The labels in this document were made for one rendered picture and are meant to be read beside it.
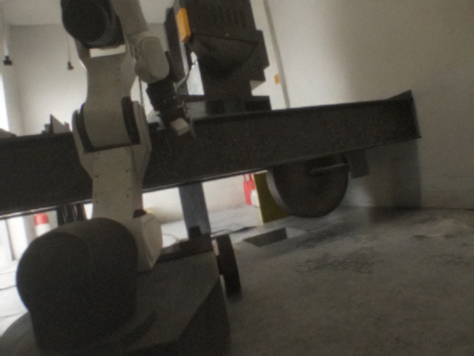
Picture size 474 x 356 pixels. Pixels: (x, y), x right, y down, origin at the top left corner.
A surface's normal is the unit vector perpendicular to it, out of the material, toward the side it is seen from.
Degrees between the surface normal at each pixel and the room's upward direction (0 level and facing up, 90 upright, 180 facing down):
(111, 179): 62
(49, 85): 90
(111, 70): 68
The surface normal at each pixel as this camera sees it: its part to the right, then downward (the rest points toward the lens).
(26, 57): 0.34, -0.10
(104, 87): 0.08, -0.42
